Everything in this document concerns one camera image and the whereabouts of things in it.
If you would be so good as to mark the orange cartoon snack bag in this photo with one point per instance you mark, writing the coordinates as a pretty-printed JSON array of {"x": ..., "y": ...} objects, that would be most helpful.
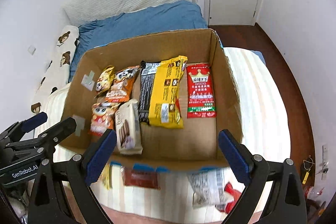
[{"x": 102, "y": 117}]

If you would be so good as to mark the wall socket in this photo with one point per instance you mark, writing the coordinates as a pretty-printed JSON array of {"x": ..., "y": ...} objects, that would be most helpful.
[{"x": 323, "y": 168}]

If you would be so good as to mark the dark red jerky packet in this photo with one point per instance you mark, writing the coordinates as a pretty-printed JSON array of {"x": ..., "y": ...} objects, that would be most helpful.
[{"x": 140, "y": 179}]

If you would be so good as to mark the white chocolate wafer packet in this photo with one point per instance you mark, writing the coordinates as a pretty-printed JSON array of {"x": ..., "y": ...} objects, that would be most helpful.
[{"x": 128, "y": 129}]

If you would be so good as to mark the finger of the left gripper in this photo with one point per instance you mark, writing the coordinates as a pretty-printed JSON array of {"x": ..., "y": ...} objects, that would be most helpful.
[
  {"x": 57, "y": 133},
  {"x": 17, "y": 130}
]

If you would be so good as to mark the small yellow cartoon bag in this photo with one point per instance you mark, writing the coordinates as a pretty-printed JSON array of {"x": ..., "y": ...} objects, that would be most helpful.
[{"x": 105, "y": 80}]

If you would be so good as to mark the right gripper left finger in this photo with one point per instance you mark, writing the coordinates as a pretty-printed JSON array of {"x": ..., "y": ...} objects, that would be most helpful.
[{"x": 49, "y": 203}]

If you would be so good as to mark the white bear print pillow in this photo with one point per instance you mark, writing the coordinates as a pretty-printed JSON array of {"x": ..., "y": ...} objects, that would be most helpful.
[{"x": 58, "y": 71}]

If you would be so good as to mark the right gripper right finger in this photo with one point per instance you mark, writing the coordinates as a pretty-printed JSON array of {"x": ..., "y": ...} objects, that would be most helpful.
[{"x": 285, "y": 203}]

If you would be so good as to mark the red crown snack packet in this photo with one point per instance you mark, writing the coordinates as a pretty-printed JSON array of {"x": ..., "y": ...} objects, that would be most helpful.
[{"x": 201, "y": 101}]

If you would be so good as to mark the yellow biscuit snack bag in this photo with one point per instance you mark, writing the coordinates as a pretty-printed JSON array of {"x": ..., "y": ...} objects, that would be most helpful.
[{"x": 106, "y": 176}]

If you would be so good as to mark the yellow tag with string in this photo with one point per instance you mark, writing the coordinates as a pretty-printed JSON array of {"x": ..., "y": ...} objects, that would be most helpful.
[{"x": 307, "y": 165}]

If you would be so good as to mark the orange panda snack bag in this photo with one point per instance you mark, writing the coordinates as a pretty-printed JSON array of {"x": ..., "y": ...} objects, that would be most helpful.
[{"x": 122, "y": 85}]

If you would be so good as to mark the open cardboard box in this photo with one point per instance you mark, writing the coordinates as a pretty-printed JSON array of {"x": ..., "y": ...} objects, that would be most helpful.
[{"x": 191, "y": 148}]

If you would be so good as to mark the blue bed sheet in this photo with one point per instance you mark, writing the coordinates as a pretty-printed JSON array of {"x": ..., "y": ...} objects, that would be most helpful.
[{"x": 180, "y": 15}]

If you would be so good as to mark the white printed snack bag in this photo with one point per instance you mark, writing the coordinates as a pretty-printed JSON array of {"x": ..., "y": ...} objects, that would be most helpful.
[{"x": 208, "y": 187}]

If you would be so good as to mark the large yellow snack packet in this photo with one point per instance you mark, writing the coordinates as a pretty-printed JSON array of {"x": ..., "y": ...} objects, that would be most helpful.
[{"x": 164, "y": 104}]

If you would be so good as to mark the small red snack packet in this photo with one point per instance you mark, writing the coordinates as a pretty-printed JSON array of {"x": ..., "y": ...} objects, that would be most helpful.
[{"x": 231, "y": 196}]

